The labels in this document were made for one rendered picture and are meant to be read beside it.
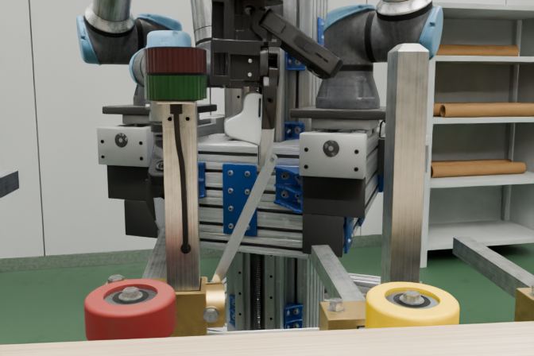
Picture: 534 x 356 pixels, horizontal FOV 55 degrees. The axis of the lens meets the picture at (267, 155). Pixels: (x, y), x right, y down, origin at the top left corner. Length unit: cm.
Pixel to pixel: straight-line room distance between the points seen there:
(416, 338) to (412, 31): 80
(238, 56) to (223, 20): 6
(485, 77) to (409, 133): 327
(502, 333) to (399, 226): 19
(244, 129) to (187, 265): 17
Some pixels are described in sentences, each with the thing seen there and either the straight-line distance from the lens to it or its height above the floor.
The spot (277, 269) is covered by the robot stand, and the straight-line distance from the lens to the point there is 144.
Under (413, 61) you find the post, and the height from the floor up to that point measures 112.
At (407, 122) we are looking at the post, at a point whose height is 105.
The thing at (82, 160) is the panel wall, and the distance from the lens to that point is 324.
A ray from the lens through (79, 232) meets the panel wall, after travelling 333.
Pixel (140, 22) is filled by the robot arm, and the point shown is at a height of 125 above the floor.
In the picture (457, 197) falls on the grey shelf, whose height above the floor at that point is 31.
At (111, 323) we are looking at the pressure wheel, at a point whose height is 90.
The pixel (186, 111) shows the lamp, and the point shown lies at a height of 107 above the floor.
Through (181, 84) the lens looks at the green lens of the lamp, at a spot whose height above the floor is 109.
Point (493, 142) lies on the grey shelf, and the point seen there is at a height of 69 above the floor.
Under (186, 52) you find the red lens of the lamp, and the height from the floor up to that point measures 112.
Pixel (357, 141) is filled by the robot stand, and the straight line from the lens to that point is 105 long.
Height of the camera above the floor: 109
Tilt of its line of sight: 8 degrees down
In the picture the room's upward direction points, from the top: straight up
